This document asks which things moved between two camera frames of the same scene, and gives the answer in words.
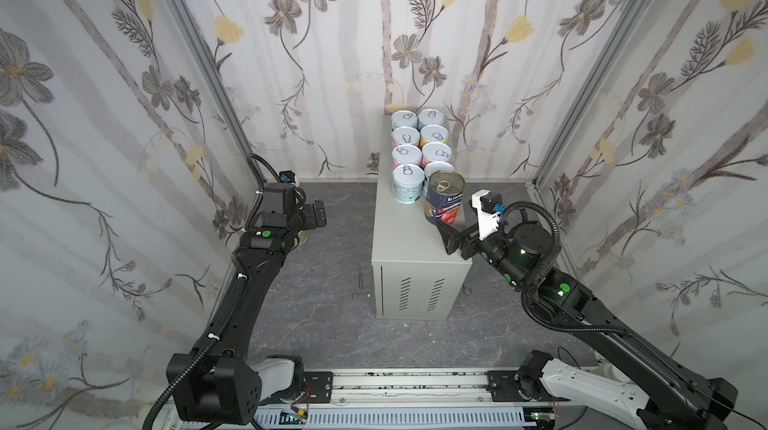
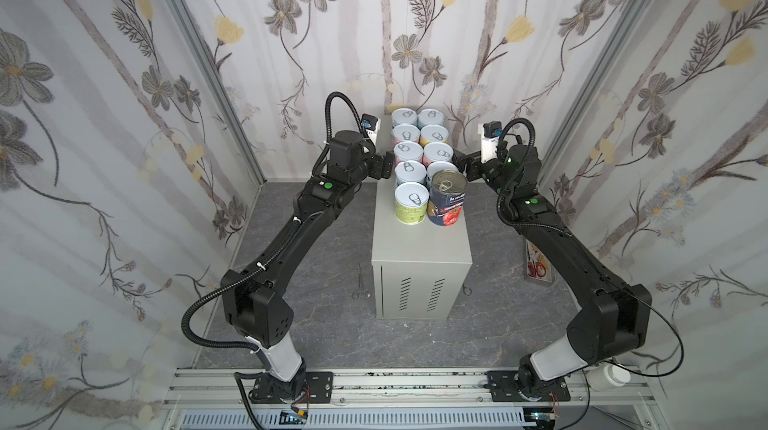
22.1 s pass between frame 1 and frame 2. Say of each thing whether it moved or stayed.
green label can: moved
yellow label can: stayed
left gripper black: moved
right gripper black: moved
